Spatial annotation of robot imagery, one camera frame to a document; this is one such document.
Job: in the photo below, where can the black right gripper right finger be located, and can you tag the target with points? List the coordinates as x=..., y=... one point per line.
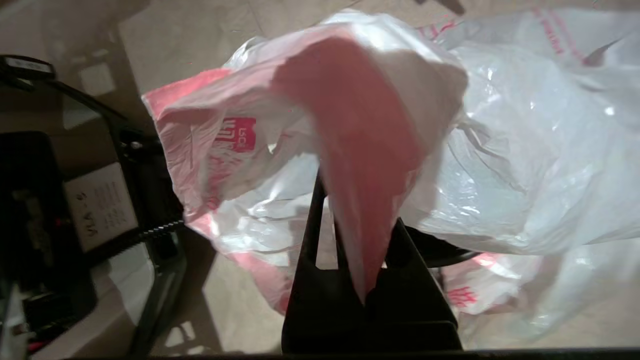
x=415, y=315

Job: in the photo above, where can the white red-printed plastic bag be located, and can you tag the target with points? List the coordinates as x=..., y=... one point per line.
x=525, y=150

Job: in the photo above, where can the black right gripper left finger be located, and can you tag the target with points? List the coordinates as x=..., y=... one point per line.
x=320, y=310

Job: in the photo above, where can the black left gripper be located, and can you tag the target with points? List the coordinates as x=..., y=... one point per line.
x=30, y=210

